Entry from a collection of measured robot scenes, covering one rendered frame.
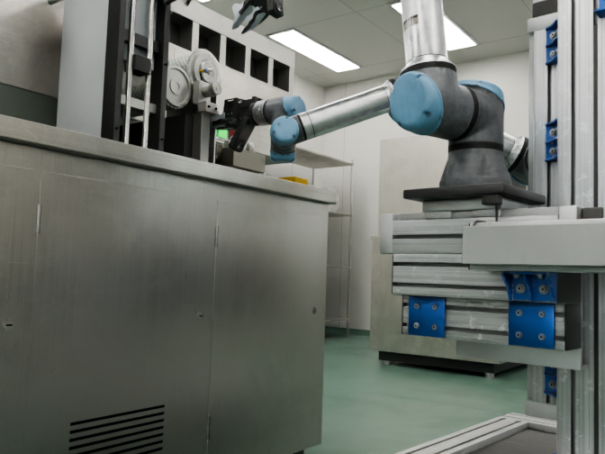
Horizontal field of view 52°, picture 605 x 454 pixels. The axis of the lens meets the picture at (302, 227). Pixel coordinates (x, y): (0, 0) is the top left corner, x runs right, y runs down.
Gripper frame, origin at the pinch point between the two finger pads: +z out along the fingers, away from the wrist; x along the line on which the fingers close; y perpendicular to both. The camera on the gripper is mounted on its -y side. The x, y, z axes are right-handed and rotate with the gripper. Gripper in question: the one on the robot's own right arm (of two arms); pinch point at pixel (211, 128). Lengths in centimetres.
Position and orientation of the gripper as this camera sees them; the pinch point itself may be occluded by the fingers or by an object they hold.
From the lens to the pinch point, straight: 205.3
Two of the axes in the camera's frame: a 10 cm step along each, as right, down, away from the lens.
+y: 0.3, -10.0, 0.8
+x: -5.9, -0.8, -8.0
